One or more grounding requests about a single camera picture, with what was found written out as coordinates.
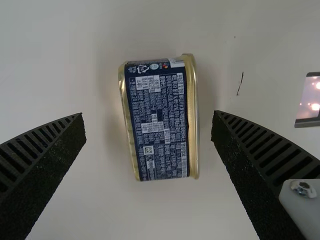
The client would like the rectangular gold and navy tin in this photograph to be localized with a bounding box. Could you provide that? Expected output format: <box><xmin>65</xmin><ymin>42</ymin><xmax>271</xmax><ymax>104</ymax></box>
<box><xmin>117</xmin><ymin>52</ymin><xmax>201</xmax><ymax>183</ymax></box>

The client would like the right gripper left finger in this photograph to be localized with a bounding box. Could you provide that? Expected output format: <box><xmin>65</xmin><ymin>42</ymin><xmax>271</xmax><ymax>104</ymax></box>
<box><xmin>0</xmin><ymin>112</ymin><xmax>88</xmax><ymax>240</ymax></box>

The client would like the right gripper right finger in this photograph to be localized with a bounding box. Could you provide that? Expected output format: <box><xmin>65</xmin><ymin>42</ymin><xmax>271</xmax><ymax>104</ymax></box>
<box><xmin>210</xmin><ymin>109</ymin><xmax>320</xmax><ymax>240</ymax></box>

